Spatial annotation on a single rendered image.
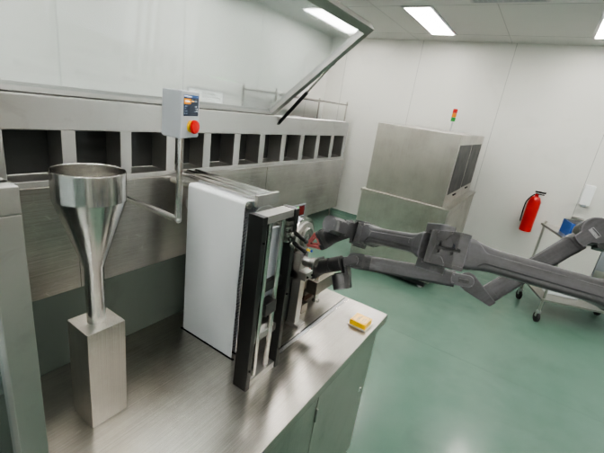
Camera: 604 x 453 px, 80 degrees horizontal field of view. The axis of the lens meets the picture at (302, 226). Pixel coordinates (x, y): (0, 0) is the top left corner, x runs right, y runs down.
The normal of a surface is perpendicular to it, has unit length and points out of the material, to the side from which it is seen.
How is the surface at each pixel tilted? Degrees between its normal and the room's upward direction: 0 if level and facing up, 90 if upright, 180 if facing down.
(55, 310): 90
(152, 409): 0
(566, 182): 90
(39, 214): 90
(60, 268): 90
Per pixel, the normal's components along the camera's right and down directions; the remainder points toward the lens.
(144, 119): 0.82, 0.29
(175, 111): -0.30, 0.26
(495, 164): -0.55, 0.19
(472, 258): -0.14, -0.06
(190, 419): 0.14, -0.94
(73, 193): 0.15, 0.33
